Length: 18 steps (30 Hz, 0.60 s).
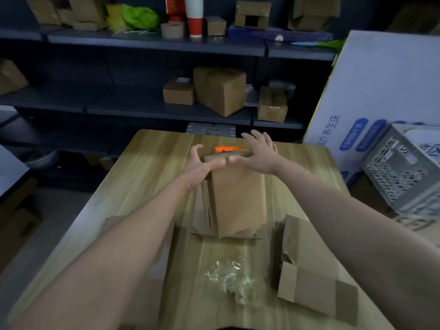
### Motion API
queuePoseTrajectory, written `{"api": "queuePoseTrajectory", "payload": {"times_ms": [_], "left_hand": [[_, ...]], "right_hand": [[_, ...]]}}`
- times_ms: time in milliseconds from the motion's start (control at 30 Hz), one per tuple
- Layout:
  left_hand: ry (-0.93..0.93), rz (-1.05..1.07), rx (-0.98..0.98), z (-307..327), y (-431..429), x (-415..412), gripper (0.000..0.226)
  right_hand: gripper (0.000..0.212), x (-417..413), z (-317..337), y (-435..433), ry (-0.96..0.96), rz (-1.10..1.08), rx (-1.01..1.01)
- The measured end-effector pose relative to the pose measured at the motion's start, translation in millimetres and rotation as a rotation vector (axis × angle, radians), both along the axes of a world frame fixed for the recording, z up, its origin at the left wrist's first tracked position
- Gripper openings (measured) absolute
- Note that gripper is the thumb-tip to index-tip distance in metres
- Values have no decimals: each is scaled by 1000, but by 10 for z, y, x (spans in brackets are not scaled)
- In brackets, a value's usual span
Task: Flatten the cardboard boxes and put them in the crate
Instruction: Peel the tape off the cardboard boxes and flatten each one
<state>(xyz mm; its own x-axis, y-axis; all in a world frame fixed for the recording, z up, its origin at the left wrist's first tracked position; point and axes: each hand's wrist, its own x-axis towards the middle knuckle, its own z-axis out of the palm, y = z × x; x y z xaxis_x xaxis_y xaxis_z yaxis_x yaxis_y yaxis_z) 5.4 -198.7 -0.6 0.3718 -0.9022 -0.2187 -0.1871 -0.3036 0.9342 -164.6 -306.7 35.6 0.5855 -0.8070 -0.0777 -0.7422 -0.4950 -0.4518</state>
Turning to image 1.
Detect person's left hand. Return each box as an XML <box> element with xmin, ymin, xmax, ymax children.
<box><xmin>182</xmin><ymin>144</ymin><xmax>227</xmax><ymax>193</ymax></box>

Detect person's right hand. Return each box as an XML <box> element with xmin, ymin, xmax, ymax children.
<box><xmin>228</xmin><ymin>129</ymin><xmax>282</xmax><ymax>176</ymax></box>

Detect brown cardboard box long flaps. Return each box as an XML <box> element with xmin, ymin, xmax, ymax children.
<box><xmin>203</xmin><ymin>150</ymin><xmax>268</xmax><ymax>239</ymax></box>

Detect clear tape wad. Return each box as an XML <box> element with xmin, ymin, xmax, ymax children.
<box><xmin>205</xmin><ymin>259</ymin><xmax>257</xmax><ymax>305</ymax></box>

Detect cardboard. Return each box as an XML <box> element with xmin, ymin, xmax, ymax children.
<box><xmin>99</xmin><ymin>215</ymin><xmax>176</xmax><ymax>330</ymax></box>
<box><xmin>275</xmin><ymin>214</ymin><xmax>360</xmax><ymax>327</ymax></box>

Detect white plastic crate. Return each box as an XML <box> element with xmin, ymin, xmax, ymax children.
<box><xmin>361</xmin><ymin>123</ymin><xmax>440</xmax><ymax>217</ymax></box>

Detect person's right forearm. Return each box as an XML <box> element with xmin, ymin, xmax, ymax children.
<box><xmin>271</xmin><ymin>160</ymin><xmax>440</xmax><ymax>330</ymax></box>

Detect person's left forearm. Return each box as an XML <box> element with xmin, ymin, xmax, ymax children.
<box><xmin>10</xmin><ymin>175</ymin><xmax>193</xmax><ymax>330</ymax></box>

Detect small brown shelf box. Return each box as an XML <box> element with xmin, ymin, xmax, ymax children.
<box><xmin>206</xmin><ymin>16</ymin><xmax>227</xmax><ymax>37</ymax></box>

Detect open brown shelf box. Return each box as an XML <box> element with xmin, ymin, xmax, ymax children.
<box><xmin>235</xmin><ymin>0</ymin><xmax>272</xmax><ymax>30</ymax></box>
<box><xmin>288</xmin><ymin>0</ymin><xmax>341</xmax><ymax>32</ymax></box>

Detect small sealed brown carton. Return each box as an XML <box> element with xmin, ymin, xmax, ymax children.
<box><xmin>257</xmin><ymin>86</ymin><xmax>289</xmax><ymax>123</ymax></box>

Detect grey wrapped item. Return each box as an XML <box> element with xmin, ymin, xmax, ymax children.
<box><xmin>268</xmin><ymin>78</ymin><xmax>296</xmax><ymax>100</ymax></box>

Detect large sealed brown carton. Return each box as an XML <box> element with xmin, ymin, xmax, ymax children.
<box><xmin>192</xmin><ymin>66</ymin><xmax>248</xmax><ymax>118</ymax></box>

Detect small carton with white label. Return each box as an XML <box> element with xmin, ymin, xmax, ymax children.
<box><xmin>162</xmin><ymin>77</ymin><xmax>196</xmax><ymax>106</ymax></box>

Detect small dim brown carton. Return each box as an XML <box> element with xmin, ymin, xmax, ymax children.
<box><xmin>82</xmin><ymin>153</ymin><xmax>116</xmax><ymax>171</ymax></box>

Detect dark metal shelf unit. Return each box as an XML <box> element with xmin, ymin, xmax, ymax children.
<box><xmin>0</xmin><ymin>0</ymin><xmax>339</xmax><ymax>193</ymax></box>

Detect green blue plastic utensil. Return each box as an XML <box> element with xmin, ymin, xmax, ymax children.
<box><xmin>291</xmin><ymin>39</ymin><xmax>346</xmax><ymax>49</ymax></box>

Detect large white printed carton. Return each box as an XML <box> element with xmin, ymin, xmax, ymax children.
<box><xmin>303</xmin><ymin>29</ymin><xmax>440</xmax><ymax>188</ymax></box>

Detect red white paper cup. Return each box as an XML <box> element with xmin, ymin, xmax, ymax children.
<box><xmin>184</xmin><ymin>0</ymin><xmax>204</xmax><ymax>38</ymax></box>

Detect white plastic bag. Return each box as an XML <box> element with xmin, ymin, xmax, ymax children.
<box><xmin>26</xmin><ymin>150</ymin><xmax>59</xmax><ymax>169</ymax></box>

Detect white paper sign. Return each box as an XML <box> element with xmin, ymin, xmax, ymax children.
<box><xmin>404</xmin><ymin>128</ymin><xmax>440</xmax><ymax>167</ymax></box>

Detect red printed carton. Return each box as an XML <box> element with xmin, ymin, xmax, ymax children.
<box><xmin>165</xmin><ymin>0</ymin><xmax>186</xmax><ymax>23</ymax></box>

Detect large brown carton black logo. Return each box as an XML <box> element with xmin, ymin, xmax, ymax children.
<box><xmin>349</xmin><ymin>175</ymin><xmax>440</xmax><ymax>248</ymax></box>

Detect flat brown shelf carton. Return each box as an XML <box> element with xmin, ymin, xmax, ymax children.
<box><xmin>72</xmin><ymin>21</ymin><xmax>108</xmax><ymax>31</ymax></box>

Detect white flat board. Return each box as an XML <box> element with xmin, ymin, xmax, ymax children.
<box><xmin>0</xmin><ymin>144</ymin><xmax>30</xmax><ymax>200</ymax></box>

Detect dim brown flattened carton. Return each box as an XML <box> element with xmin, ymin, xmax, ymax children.
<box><xmin>0</xmin><ymin>176</ymin><xmax>39</xmax><ymax>272</ymax></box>

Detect tilted brown shelf carton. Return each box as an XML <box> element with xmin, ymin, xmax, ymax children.
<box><xmin>67</xmin><ymin>0</ymin><xmax>109</xmax><ymax>24</ymax></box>

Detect tiny brown shelf carton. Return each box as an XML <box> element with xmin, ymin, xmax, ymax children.
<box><xmin>56</xmin><ymin>8</ymin><xmax>78</xmax><ymax>26</ymax></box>

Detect large dim brown carton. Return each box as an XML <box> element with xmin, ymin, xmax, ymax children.
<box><xmin>385</xmin><ymin>3</ymin><xmax>440</xmax><ymax>35</ymax></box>

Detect brown carton with black print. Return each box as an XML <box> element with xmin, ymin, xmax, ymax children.
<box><xmin>0</xmin><ymin>59</ymin><xmax>29</xmax><ymax>96</ymax></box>

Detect dim brown shelf carton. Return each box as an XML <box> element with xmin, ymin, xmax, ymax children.
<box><xmin>27</xmin><ymin>0</ymin><xmax>62</xmax><ymax>26</ymax></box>

